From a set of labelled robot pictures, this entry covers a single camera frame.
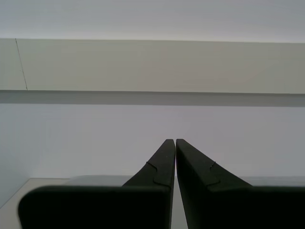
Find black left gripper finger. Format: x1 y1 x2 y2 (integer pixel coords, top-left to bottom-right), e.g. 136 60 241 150
18 139 176 229
175 138 305 229

